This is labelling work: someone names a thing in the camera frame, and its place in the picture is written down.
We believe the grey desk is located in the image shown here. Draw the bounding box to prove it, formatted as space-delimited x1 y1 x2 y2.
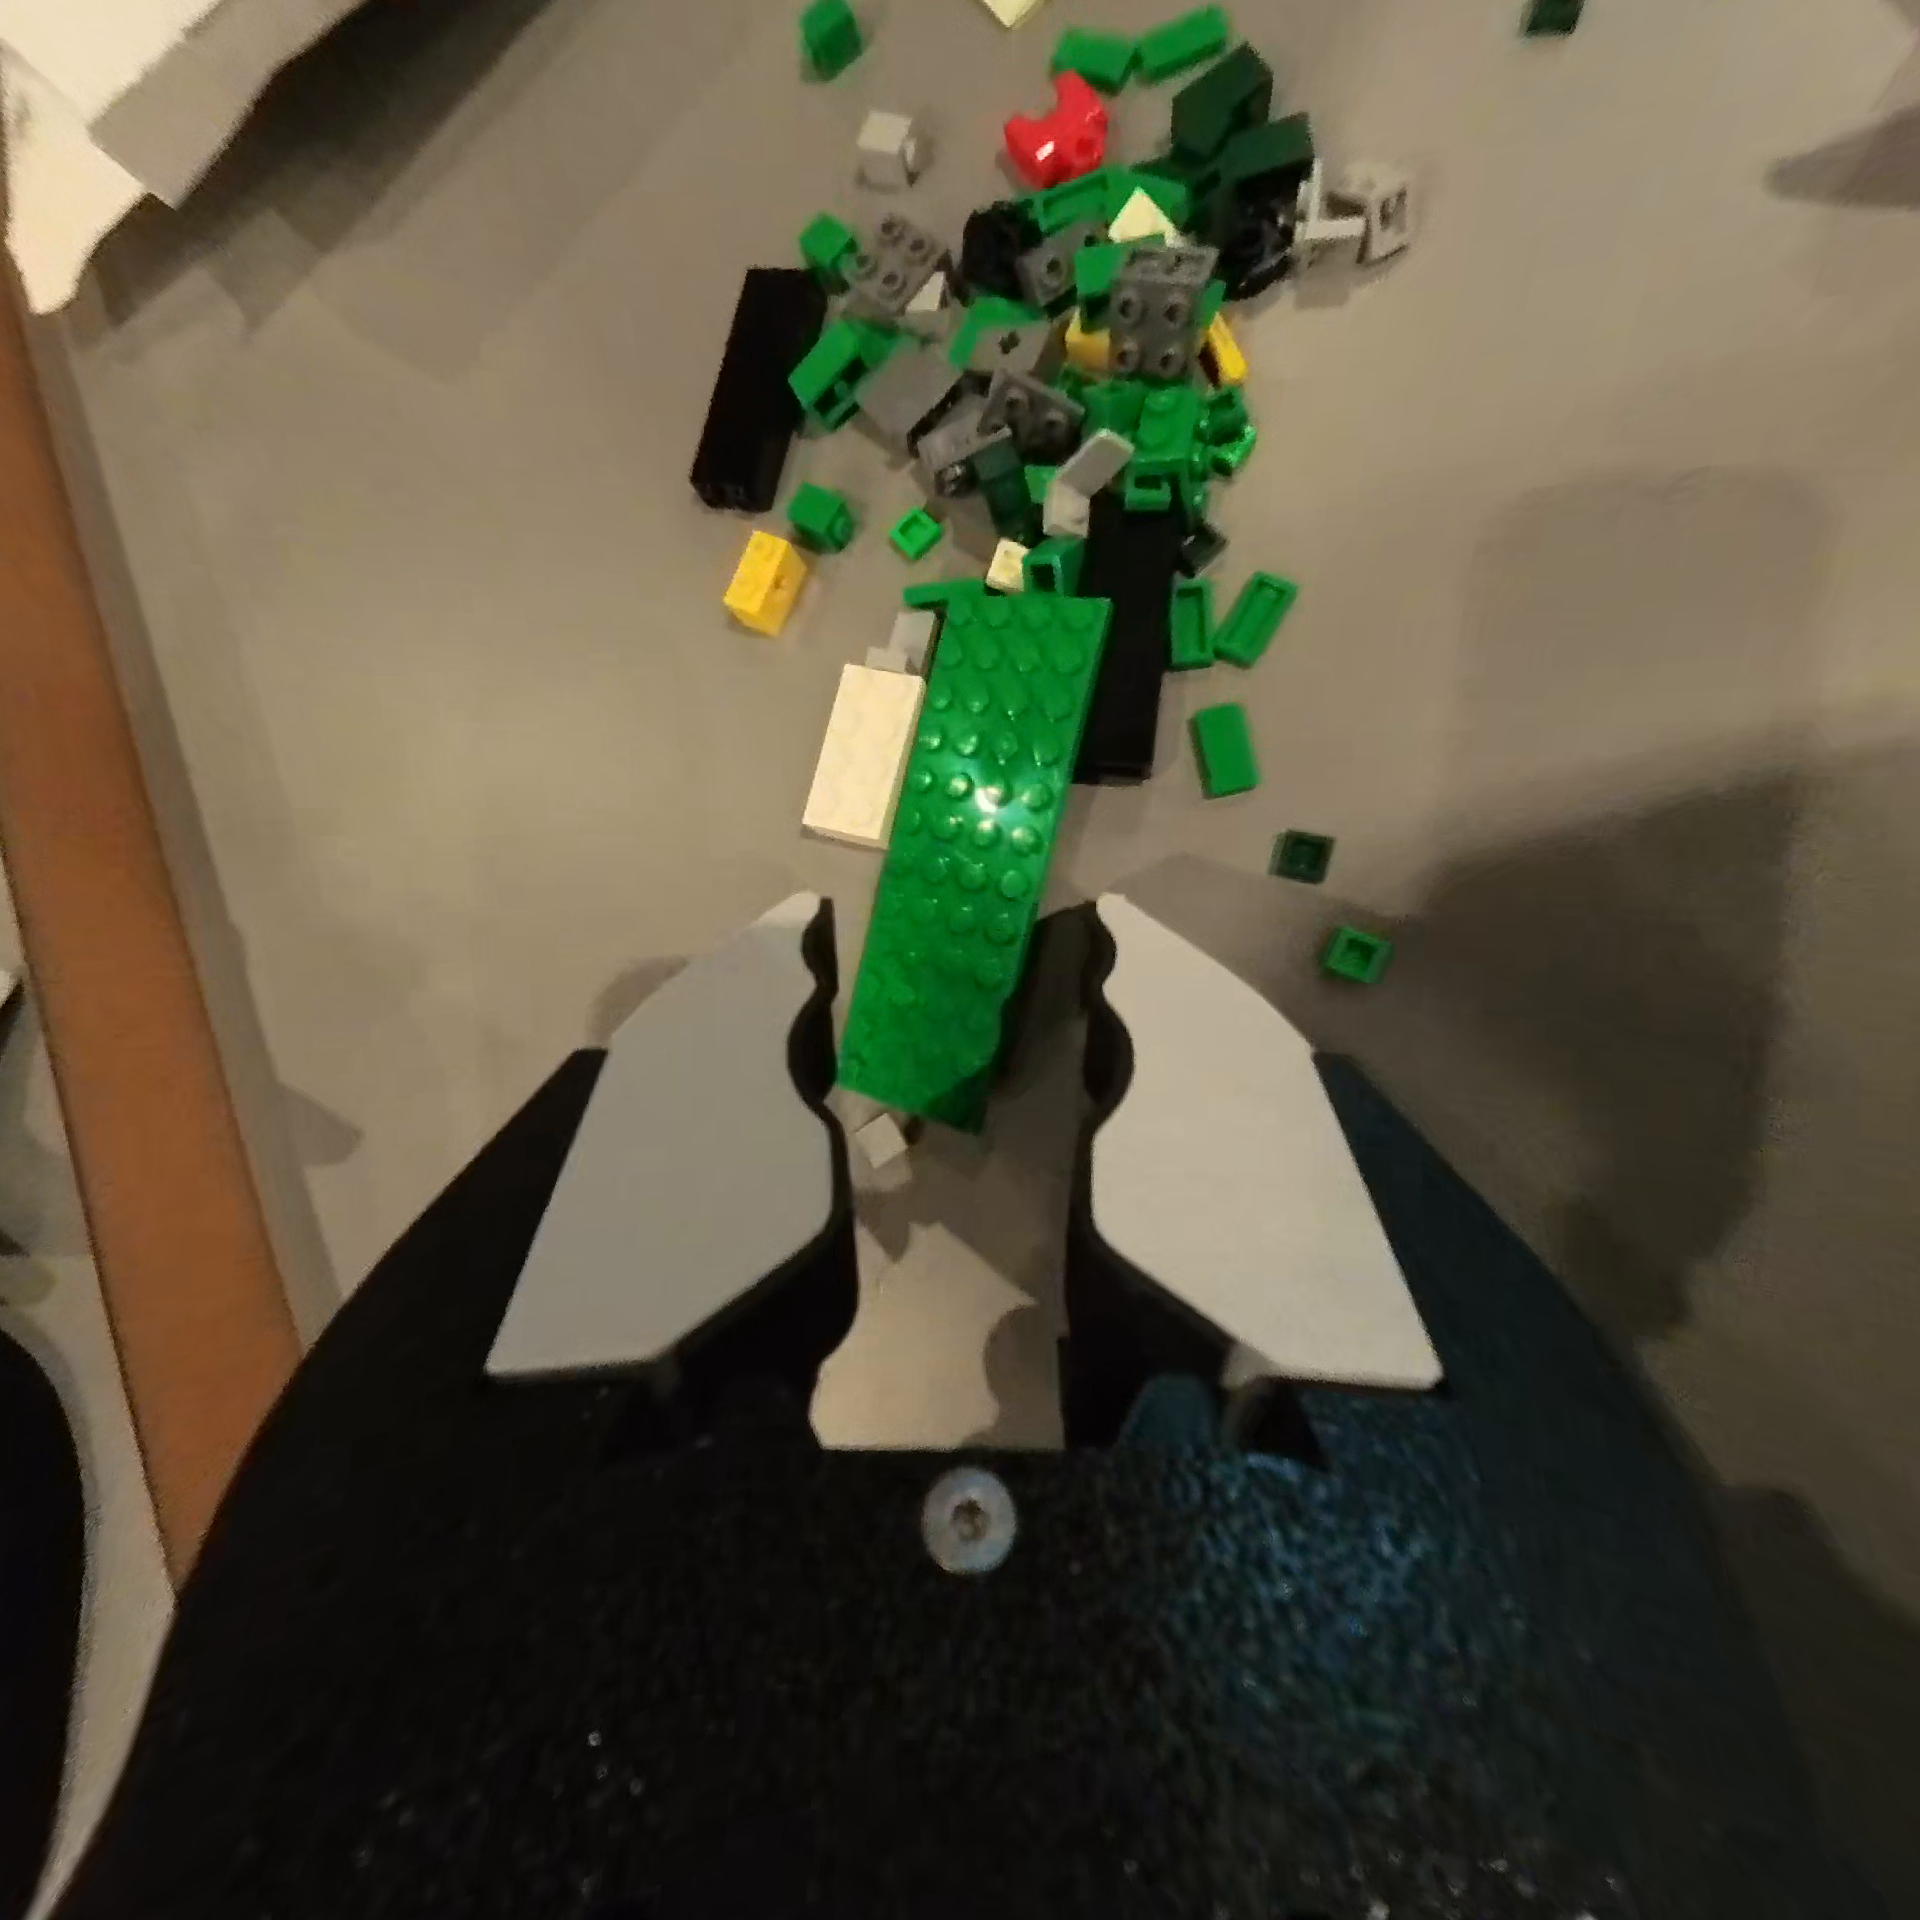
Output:
30 0 1920 1920

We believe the long grey wood-edged table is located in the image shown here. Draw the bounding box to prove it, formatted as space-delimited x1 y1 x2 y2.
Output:
0 241 309 1584

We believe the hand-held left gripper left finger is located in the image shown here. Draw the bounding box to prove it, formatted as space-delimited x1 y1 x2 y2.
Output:
481 891 858 1389

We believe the long green studded plate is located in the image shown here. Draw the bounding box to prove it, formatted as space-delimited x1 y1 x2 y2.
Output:
831 577 1114 1136

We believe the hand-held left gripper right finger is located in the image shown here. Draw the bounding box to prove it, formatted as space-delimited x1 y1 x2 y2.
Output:
1056 891 1444 1449

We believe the pile of toy bricks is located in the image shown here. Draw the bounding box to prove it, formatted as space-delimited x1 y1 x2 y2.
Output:
687 0 1586 989

